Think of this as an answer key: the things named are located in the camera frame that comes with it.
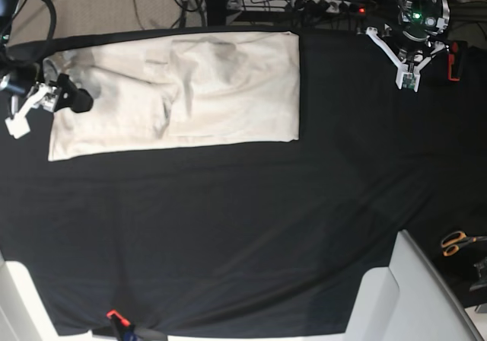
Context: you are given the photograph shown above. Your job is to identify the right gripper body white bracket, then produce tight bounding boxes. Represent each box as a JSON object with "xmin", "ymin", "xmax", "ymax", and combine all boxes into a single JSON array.
[{"xmin": 4, "ymin": 72, "xmax": 94, "ymax": 139}]

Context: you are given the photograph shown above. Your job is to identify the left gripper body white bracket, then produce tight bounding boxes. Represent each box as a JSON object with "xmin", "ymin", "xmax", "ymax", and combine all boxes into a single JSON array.
[{"xmin": 365, "ymin": 27, "xmax": 447, "ymax": 92}]

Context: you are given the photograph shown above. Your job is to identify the cream white T-shirt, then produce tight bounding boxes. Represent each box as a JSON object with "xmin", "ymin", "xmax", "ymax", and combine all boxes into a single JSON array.
[{"xmin": 45, "ymin": 31, "xmax": 301, "ymax": 161}]

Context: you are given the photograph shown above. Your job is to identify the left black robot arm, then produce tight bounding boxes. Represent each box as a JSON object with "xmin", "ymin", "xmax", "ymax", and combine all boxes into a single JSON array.
[{"xmin": 365, "ymin": 0, "xmax": 450, "ymax": 91}]

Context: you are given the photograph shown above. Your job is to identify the red black clamp tool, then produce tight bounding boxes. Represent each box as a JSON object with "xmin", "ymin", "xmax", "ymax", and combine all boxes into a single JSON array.
[{"xmin": 447, "ymin": 41, "xmax": 468, "ymax": 81}]

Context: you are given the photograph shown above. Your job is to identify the black table cloth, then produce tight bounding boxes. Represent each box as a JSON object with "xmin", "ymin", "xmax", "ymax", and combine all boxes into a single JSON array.
[{"xmin": 0, "ymin": 28, "xmax": 450, "ymax": 337}]

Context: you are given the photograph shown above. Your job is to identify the red black spring clamp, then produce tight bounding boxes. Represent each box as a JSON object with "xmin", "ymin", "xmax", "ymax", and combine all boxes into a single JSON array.
[{"xmin": 105, "ymin": 309, "xmax": 168, "ymax": 341}]

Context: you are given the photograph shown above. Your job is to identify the orange handled scissors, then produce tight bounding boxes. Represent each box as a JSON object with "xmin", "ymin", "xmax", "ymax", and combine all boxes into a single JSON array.
[{"xmin": 441, "ymin": 231, "xmax": 486, "ymax": 257}]

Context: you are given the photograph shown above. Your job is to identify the grey white table frame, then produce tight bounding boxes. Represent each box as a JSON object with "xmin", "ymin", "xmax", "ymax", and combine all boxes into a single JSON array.
[{"xmin": 1, "ymin": 231, "xmax": 486, "ymax": 340}]

